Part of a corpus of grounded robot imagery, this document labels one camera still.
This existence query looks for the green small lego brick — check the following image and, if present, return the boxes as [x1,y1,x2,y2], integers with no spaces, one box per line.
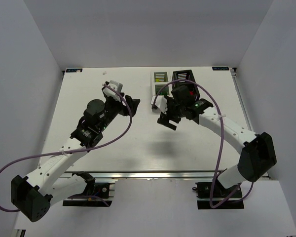
[159,88,169,95]

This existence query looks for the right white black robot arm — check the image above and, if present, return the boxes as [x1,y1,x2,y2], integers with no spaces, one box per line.
[152,85,277,191]

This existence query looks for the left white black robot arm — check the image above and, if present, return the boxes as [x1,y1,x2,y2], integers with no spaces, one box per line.
[11,94,140,222]

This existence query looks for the black slotted container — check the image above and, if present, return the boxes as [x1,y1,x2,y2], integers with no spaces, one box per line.
[172,70,200,100]

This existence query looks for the white slotted container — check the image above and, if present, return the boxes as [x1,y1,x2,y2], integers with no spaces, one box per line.
[150,72,172,105]

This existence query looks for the right blue table label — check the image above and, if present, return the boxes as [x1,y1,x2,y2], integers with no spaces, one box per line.
[212,66,229,71]

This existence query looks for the blue table label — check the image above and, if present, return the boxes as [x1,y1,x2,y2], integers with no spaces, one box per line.
[212,66,229,71]
[65,68,83,73]

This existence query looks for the left blue table label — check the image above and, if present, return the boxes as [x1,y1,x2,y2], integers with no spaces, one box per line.
[65,68,83,73]

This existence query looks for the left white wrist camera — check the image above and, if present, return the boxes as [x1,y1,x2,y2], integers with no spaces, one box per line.
[102,80,123,102]

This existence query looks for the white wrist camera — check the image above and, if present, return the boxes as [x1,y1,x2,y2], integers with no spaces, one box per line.
[151,96,167,114]
[102,80,123,102]

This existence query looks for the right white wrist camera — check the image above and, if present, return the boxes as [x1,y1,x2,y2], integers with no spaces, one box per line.
[151,96,167,114]

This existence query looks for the aluminium table rail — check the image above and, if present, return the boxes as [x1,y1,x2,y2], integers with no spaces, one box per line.
[36,169,272,180]

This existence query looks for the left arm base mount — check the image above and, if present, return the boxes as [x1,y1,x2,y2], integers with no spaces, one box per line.
[63,180,115,207]

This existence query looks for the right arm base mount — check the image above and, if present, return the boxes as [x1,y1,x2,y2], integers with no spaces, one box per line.
[192,182,244,210]

